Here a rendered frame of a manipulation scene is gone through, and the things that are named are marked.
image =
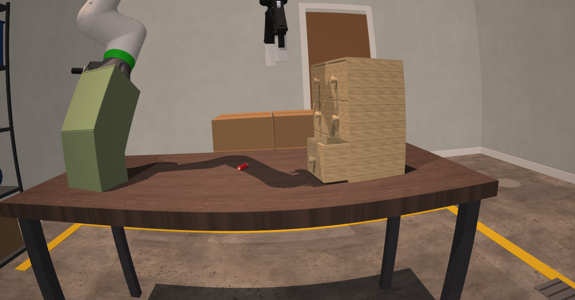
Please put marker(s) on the red aa battery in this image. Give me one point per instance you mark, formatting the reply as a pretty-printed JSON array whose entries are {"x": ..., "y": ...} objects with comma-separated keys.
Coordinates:
[{"x": 243, "y": 166}]

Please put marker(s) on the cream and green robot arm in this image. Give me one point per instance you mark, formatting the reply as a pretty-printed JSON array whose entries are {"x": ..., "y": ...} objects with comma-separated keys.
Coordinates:
[{"x": 122, "y": 36}]

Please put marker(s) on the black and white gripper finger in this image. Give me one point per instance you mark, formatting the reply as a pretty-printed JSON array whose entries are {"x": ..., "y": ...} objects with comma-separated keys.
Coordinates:
[
  {"x": 280, "y": 29},
  {"x": 269, "y": 43}
]

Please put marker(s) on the light wooden chest of drawers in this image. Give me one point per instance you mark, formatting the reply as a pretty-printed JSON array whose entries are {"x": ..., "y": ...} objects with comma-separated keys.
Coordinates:
[{"x": 377, "y": 117}]

